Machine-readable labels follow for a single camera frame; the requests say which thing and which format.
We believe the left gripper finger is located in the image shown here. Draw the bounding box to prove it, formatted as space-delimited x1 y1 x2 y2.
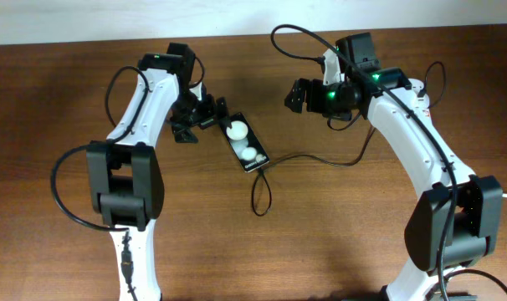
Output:
216 97 230 128
172 125 198 144

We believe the black smartphone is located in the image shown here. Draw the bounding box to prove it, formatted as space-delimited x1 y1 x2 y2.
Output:
218 112 270 173

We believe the black charging cable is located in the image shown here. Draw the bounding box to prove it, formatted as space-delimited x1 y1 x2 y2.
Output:
249 61 447 217

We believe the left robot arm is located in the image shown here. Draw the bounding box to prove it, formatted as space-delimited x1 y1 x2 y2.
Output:
86 43 218 300

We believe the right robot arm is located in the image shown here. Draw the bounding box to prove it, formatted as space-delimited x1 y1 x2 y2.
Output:
285 33 503 300

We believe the white power strip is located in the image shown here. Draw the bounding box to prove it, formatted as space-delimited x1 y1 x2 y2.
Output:
409 79 432 123

